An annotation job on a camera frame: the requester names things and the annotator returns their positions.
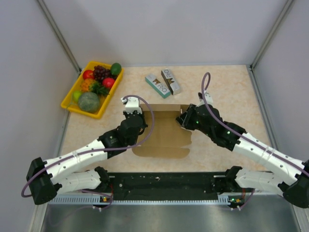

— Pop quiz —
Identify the brown cardboard box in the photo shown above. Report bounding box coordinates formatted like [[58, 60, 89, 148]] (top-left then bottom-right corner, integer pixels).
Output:
[[132, 104, 192, 159]]

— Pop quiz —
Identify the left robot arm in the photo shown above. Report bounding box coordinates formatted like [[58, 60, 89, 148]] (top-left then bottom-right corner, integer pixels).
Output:
[[25, 109, 147, 205]]

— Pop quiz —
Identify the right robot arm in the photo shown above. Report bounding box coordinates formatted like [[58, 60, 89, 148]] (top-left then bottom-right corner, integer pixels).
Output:
[[176, 104, 309, 208]]

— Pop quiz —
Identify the silver brown carton box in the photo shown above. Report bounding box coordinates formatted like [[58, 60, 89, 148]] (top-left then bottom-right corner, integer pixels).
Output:
[[161, 69, 181, 95]]

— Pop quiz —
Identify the teal white carton box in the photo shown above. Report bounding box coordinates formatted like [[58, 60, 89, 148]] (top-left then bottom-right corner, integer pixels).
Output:
[[145, 73, 171, 99]]

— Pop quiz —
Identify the red peach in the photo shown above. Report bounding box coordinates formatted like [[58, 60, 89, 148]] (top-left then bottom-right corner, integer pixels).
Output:
[[102, 78, 115, 89]]

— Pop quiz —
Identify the green round melon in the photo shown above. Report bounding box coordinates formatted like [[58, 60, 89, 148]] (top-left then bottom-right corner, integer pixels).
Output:
[[78, 92, 100, 113]]

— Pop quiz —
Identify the green avocado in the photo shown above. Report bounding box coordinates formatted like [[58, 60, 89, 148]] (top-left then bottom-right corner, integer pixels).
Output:
[[110, 63, 122, 76]]

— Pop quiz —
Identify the dark purple grape bunch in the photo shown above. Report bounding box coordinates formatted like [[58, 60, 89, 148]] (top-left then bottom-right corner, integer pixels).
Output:
[[93, 65, 112, 83]]

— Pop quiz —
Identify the green lime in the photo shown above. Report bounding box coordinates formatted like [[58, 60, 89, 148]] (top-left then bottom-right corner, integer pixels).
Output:
[[72, 90, 82, 103]]

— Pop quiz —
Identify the red apple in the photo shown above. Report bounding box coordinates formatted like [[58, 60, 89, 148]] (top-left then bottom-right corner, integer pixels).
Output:
[[83, 70, 95, 80]]

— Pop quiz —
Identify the yellow plastic tray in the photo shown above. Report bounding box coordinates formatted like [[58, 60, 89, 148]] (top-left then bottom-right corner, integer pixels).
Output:
[[61, 61, 124, 119]]

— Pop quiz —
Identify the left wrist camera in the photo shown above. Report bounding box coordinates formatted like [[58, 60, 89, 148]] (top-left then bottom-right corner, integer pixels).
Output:
[[121, 96, 142, 114]]

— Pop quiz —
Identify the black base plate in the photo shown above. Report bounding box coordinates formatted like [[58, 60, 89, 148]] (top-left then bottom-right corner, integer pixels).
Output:
[[95, 172, 242, 201]]

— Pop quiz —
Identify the aluminium rail with cable duct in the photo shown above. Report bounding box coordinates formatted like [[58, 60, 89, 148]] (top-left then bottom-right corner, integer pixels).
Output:
[[38, 175, 302, 206]]

